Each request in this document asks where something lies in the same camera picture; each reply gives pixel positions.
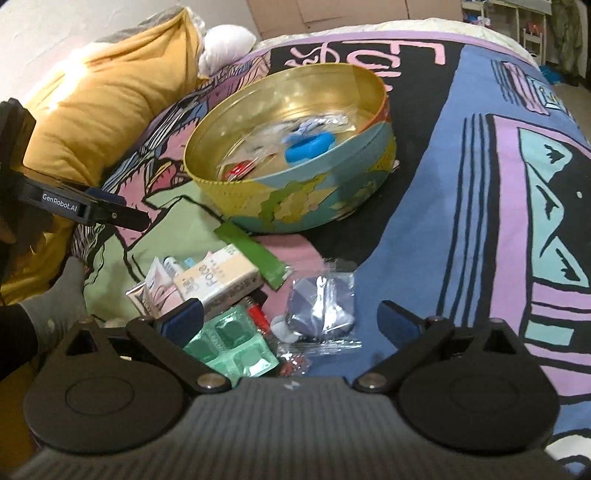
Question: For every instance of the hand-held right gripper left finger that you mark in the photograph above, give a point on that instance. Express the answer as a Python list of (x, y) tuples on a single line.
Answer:
[(182, 316)]

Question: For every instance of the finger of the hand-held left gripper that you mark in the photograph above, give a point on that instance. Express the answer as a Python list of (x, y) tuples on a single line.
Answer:
[(122, 214)]

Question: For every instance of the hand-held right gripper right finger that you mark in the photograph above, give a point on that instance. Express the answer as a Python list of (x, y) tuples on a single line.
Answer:
[(397, 319)]

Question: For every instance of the small white tube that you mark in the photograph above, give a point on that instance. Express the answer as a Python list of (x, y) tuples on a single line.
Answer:
[(174, 265)]

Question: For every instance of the beige cardboard box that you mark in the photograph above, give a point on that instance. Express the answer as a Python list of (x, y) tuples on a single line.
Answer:
[(221, 279)]

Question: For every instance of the green blister pack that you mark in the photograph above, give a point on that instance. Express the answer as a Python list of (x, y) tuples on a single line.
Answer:
[(235, 342)]

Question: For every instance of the red lighter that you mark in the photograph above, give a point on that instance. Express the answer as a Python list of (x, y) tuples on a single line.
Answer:
[(257, 316)]

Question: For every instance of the clear bag with grey object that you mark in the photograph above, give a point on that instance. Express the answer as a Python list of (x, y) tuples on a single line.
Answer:
[(316, 300)]

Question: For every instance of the green stick sachet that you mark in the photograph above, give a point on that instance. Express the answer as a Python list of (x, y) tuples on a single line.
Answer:
[(254, 254)]

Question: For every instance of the small clear bag red beads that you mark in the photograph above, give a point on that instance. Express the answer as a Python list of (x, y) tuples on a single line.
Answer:
[(298, 362)]

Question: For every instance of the yellow pillow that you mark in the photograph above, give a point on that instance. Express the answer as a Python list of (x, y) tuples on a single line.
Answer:
[(106, 106)]

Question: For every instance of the grey sock foot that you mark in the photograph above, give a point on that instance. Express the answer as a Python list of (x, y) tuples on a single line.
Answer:
[(57, 304)]

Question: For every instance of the small red packet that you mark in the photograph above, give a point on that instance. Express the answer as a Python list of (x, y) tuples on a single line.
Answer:
[(238, 170)]

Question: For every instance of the clear plastic packet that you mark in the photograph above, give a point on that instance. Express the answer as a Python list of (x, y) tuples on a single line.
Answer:
[(258, 141)]

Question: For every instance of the blue plastic toy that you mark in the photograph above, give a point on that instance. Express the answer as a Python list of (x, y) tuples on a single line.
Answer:
[(307, 150)]

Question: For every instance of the white plush pillow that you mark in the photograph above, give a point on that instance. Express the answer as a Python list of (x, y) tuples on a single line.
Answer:
[(226, 48)]

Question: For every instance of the white shelf unit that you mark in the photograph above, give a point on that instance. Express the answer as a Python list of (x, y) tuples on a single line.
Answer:
[(508, 21)]

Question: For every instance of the green hanging cloth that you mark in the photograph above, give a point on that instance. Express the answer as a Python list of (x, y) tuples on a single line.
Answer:
[(568, 32)]

